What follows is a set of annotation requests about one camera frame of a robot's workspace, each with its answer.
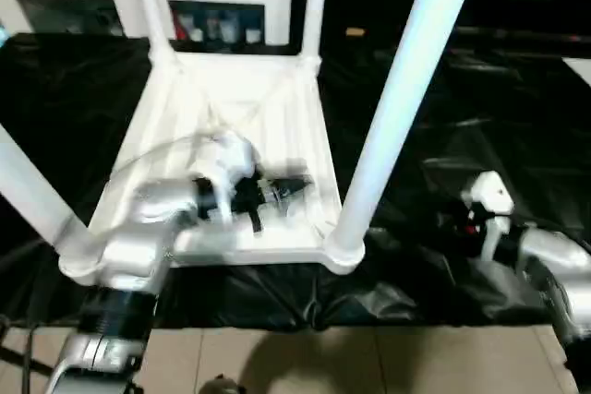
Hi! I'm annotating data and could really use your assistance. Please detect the white plastic table leg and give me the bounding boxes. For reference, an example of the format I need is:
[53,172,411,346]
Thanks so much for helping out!
[129,0,180,70]
[301,0,332,74]
[0,125,99,286]
[321,0,486,273]

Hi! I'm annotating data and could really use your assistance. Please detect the black plastic mat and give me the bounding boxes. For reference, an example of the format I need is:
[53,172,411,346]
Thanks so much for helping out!
[0,32,591,332]

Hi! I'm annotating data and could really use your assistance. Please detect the black robot left foot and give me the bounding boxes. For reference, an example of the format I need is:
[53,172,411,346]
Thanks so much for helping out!
[198,377,247,394]

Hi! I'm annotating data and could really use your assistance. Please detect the white flat sheet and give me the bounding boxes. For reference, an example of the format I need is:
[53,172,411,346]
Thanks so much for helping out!
[563,58,591,89]

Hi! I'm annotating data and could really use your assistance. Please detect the black folding stand legs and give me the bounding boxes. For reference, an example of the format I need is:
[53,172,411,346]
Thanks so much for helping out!
[0,318,54,378]

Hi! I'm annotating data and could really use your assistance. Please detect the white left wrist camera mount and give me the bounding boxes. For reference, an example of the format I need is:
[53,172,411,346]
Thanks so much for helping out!
[188,130,261,225]

